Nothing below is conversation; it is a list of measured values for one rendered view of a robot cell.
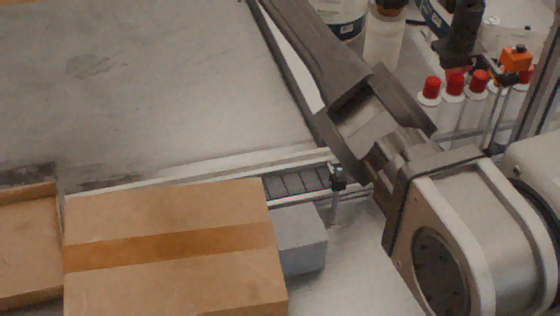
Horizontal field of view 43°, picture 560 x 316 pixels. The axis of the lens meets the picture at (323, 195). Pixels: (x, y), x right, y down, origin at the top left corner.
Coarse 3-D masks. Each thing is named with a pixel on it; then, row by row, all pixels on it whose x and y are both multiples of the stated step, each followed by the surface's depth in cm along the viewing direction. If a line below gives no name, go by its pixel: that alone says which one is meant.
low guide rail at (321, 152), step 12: (276, 156) 146; (288, 156) 146; (300, 156) 146; (312, 156) 148; (324, 156) 149; (216, 168) 142; (228, 168) 142; (240, 168) 143; (252, 168) 144; (156, 180) 138; (168, 180) 139; (180, 180) 140; (192, 180) 141; (84, 192) 135; (96, 192) 135; (108, 192) 135
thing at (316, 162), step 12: (552, 120) 155; (456, 132) 148; (468, 132) 148; (480, 132) 150; (264, 168) 136; (276, 168) 137; (288, 168) 137; (300, 168) 138; (204, 180) 133; (216, 180) 133
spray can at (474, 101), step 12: (480, 72) 143; (468, 84) 146; (480, 84) 142; (468, 96) 144; (480, 96) 144; (468, 108) 146; (480, 108) 146; (468, 120) 148; (456, 144) 153; (468, 144) 153
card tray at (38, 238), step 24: (0, 192) 139; (24, 192) 141; (48, 192) 143; (0, 216) 139; (24, 216) 140; (48, 216) 140; (0, 240) 135; (24, 240) 136; (48, 240) 136; (0, 264) 132; (24, 264) 132; (48, 264) 133; (0, 288) 128; (24, 288) 129; (48, 288) 125
